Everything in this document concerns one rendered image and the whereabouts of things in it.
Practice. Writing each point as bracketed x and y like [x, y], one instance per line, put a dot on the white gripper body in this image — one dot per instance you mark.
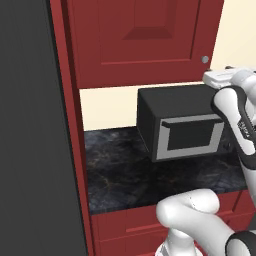
[216, 79]

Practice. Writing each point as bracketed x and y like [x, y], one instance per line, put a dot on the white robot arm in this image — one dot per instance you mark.
[196, 220]

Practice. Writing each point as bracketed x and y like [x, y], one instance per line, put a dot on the grey round cabinet knob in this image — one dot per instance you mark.
[205, 59]

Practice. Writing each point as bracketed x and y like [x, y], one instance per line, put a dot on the red cabinet door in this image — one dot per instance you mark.
[143, 40]

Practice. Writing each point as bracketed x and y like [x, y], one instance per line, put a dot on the red tall cabinet side panel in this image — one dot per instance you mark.
[71, 133]

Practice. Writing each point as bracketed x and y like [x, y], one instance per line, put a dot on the black microwave oven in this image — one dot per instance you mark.
[173, 100]

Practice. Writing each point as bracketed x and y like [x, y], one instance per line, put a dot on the grey-framed microwave door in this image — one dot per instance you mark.
[163, 146]

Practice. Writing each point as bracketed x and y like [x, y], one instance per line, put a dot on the red drawer front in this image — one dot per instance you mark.
[133, 220]
[133, 243]
[245, 203]

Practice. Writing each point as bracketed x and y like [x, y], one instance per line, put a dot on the dark grey fridge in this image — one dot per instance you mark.
[30, 133]

